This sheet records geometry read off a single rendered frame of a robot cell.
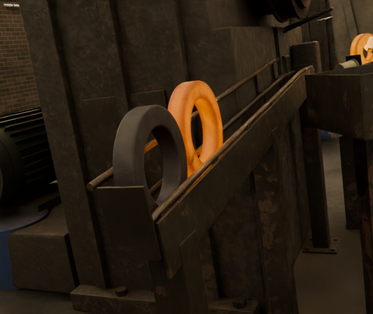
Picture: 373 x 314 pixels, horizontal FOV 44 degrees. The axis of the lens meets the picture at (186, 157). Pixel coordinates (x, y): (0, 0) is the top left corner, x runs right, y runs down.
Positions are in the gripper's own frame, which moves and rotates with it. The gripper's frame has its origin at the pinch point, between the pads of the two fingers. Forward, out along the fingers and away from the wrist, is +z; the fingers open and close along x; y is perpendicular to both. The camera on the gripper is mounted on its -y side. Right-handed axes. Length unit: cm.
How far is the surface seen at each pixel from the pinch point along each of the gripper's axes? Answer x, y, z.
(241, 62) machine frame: 88, 12, -27
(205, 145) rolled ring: 121, 8, -58
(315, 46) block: 30.7, 4.6, -0.8
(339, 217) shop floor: 16, -73, -13
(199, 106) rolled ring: 121, 15, -57
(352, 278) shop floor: 56, -61, -52
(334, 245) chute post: 41, -67, -31
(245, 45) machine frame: 83, 16, -23
